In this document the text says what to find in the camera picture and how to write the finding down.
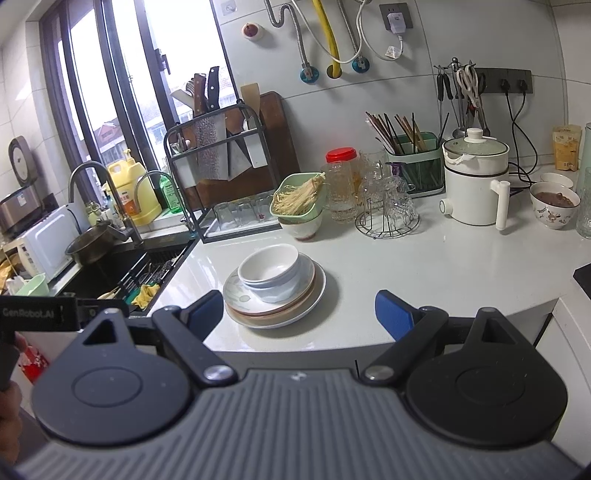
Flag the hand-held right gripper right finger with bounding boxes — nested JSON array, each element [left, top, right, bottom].
[[360, 290, 527, 387]]

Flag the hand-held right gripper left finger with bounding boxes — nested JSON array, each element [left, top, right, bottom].
[[65, 291, 238, 388]]

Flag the white leaf pattern plate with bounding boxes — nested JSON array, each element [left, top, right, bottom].
[[223, 253, 317, 318], [228, 277, 320, 324]]

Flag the light blue plastic bowl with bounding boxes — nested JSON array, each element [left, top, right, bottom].
[[240, 272, 302, 292], [247, 281, 300, 304]]

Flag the large white flower plate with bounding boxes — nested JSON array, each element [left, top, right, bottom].
[[225, 264, 328, 330]]

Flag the plain white ceramic bowl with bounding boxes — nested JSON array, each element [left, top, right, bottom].
[[238, 243, 301, 285]]

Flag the person's left hand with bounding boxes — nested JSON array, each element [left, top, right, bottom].
[[0, 333, 27, 467]]

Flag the red packaging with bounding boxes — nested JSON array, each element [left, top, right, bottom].
[[18, 346, 50, 384]]

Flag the yellow dish cloth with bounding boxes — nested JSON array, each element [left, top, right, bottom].
[[131, 284, 161, 309]]

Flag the sink drain rack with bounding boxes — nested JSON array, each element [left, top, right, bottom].
[[117, 258, 178, 296]]

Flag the white microwave oven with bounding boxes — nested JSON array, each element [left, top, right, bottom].
[[4, 205, 82, 283]]

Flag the black kitchen sink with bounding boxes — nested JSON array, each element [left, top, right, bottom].
[[55, 235, 200, 315]]

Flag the dark cooking pot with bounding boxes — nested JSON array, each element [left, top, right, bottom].
[[65, 220, 126, 267]]

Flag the silver rice cooker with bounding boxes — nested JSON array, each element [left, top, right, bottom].
[[0, 187, 45, 237]]

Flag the green detergent bottle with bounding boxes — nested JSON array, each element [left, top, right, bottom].
[[159, 175, 184, 214]]

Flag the set of clear glass cups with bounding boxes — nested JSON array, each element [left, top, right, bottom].
[[358, 150, 419, 227]]

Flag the white bowl with brown foot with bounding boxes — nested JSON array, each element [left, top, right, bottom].
[[278, 213, 324, 241]]

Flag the glass jar with red lid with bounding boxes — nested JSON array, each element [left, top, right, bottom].
[[323, 147, 362, 223]]

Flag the green colander basket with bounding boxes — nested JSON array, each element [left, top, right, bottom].
[[270, 173, 328, 220]]

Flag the white electric cooking pot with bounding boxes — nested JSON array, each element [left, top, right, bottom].
[[438, 128, 512, 230]]

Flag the yellow oil bottle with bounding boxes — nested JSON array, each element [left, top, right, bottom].
[[107, 148, 163, 227]]

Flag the green chopstick holder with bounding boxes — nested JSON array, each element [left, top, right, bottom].
[[385, 131, 445, 198]]

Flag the chrome faucet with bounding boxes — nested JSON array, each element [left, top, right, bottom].
[[135, 171, 194, 241]]

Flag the enoki mushrooms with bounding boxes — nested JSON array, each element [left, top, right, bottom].
[[272, 174, 326, 215]]

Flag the plain steel cleaver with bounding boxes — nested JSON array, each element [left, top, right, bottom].
[[226, 138, 252, 182]]

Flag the grey tall faucet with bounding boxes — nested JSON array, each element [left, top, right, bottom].
[[68, 161, 144, 246]]

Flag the patterned steel cleaver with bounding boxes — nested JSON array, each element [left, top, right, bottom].
[[192, 74, 228, 182]]

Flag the black knife rack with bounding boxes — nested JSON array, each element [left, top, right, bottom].
[[164, 100, 283, 244]]

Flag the bundle of chopsticks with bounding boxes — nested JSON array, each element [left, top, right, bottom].
[[365, 111, 432, 155]]

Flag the dark wooden cutting board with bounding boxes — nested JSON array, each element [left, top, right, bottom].
[[182, 91, 302, 210]]

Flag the patterned bowl with brown food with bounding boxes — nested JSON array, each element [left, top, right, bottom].
[[529, 181, 581, 230]]

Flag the black induction cooktop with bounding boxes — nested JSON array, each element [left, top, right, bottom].
[[573, 263, 591, 296]]

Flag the small white bowl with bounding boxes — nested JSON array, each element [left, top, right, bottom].
[[540, 172, 574, 190]]

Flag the white knife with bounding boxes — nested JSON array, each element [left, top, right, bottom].
[[170, 89, 195, 112]]

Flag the cut glass tumbler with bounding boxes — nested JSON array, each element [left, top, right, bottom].
[[575, 167, 591, 239]]

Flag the wooden spatula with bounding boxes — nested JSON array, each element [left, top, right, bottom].
[[240, 83, 262, 116]]

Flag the yellow food packet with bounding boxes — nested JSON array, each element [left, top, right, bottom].
[[553, 124, 583, 171]]

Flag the yellow gas pipe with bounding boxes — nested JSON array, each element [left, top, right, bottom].
[[312, 0, 344, 78]]

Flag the wire cup rack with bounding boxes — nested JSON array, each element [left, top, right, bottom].
[[355, 210, 421, 239]]

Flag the round grey wall device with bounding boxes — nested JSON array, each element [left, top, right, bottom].
[[8, 136, 39, 186]]

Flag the black handled knife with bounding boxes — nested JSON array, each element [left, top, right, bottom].
[[206, 66, 221, 114]]

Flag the black handled hanging utensil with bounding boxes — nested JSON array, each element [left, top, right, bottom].
[[436, 71, 455, 101]]

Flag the black window frame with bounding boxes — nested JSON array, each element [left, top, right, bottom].
[[39, 0, 245, 185]]

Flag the black power cable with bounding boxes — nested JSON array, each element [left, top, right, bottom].
[[505, 92, 529, 185], [508, 92, 539, 183]]

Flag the black wall socket panel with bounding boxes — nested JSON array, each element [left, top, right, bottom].
[[473, 68, 534, 94]]

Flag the metal utensil hook rail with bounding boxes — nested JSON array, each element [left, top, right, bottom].
[[434, 56, 476, 72]]

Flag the white charger cable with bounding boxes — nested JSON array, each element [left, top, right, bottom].
[[358, 0, 407, 62]]

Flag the flexible metal hose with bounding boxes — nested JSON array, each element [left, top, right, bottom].
[[344, 0, 371, 73], [264, 0, 320, 85]]

